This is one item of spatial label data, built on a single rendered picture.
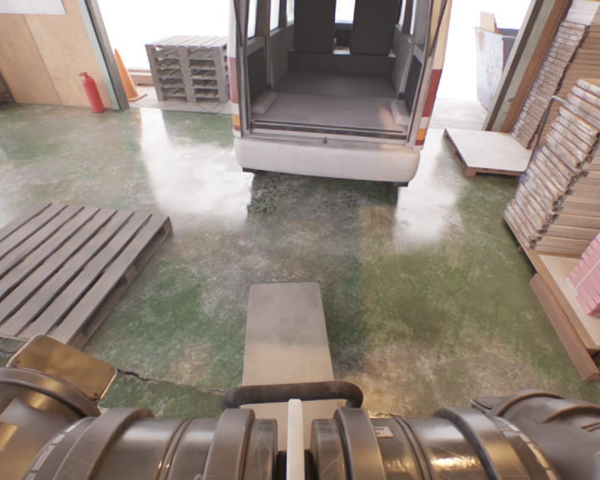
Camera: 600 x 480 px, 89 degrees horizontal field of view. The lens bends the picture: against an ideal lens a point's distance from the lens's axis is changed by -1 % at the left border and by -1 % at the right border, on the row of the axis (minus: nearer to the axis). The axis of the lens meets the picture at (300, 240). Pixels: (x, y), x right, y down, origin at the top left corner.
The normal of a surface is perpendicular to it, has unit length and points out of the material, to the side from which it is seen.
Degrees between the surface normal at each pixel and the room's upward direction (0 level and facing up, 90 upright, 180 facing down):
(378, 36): 93
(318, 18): 93
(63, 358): 39
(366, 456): 14
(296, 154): 85
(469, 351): 0
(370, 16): 93
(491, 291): 0
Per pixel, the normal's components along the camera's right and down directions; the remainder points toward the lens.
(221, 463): 0.02, -0.90
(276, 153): -0.19, 0.57
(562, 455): -0.47, -0.88
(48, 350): 0.61, -0.71
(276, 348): 0.02, -0.77
